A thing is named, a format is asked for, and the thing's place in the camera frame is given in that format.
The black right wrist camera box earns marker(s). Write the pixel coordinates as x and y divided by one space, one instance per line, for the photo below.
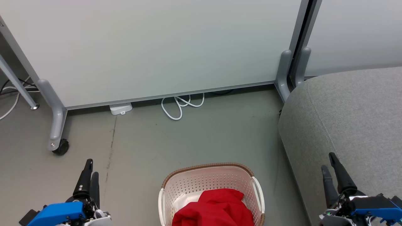
397 201

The grey fabric sofa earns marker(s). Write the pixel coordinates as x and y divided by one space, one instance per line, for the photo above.
345 125

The white perforated laundry basket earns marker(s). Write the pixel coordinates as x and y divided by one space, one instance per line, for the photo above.
201 180

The white power adapter box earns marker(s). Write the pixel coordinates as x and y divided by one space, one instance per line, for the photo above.
121 109

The grey metal table leg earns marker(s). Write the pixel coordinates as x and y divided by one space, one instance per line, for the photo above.
17 83

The black caster wheel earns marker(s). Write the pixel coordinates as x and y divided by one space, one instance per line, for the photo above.
62 147

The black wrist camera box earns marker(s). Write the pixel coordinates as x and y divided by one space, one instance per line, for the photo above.
397 201
26 217

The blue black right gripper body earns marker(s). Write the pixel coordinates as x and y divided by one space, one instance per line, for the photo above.
373 205

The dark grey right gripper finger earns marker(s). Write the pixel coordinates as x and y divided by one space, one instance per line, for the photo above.
344 180
329 188

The large white partition panel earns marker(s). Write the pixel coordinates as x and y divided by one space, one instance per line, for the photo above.
157 47

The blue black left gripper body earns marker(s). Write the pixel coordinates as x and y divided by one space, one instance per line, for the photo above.
59 213

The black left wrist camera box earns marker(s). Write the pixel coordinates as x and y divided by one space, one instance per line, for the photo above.
26 217

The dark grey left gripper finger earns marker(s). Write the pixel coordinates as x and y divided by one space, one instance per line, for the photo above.
84 182
95 188

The grey partition leg with caster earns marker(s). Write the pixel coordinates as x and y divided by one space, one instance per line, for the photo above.
56 119

